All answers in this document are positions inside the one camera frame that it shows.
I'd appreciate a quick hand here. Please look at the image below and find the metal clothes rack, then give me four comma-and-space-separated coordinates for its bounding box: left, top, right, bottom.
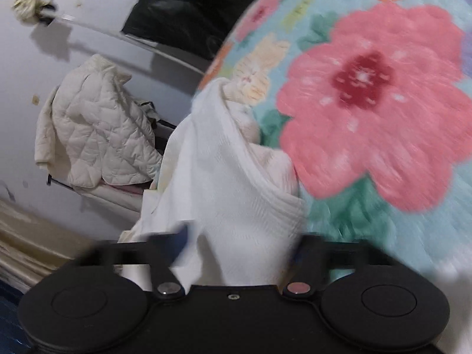
12, 0, 207, 82

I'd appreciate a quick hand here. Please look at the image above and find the white knit sweater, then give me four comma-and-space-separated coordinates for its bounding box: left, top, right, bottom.
120, 78, 305, 289

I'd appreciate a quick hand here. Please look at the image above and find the beige curtain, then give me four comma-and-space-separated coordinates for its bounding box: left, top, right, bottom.
0, 201, 95, 293

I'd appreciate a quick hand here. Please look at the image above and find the floral patterned bed quilt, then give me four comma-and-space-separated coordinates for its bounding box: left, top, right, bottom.
205, 0, 471, 353

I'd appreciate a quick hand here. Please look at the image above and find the cream quilted jacket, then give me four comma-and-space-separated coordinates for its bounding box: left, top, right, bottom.
35, 54, 162, 189

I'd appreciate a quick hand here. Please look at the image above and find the black hanging jacket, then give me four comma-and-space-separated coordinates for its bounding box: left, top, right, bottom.
122, 0, 254, 60

